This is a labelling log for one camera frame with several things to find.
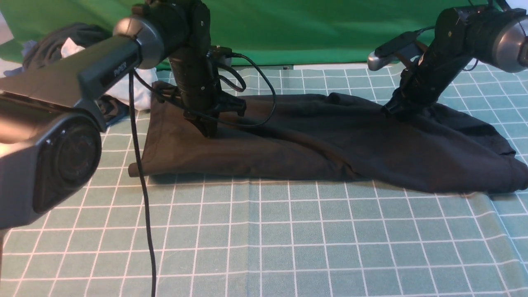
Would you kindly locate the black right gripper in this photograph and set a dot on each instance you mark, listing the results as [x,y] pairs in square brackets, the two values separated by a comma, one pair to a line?
[404,105]

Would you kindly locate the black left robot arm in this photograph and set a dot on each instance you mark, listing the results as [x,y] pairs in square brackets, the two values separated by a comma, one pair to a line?
[51,124]

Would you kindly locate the dark gray long-sleeve shirt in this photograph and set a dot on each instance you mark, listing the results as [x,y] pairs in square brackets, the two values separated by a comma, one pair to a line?
[340,137]

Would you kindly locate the dark gray crumpled garment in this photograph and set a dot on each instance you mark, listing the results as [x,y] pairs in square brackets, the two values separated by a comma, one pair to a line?
[58,44]

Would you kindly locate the green backdrop cloth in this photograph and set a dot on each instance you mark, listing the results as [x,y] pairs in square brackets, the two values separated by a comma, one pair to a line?
[309,29]

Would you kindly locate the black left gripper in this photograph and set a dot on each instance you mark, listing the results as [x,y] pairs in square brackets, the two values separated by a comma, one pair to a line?
[202,108]

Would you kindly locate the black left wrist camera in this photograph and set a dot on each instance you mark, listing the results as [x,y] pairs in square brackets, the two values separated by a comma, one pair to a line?
[221,55]

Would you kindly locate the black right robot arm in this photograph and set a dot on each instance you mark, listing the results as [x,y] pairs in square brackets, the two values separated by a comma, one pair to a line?
[494,35]

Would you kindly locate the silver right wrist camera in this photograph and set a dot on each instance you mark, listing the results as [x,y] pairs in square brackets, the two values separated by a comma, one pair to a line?
[402,47]

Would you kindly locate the green grid tablecloth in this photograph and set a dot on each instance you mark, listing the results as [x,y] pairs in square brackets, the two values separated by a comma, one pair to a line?
[216,237]

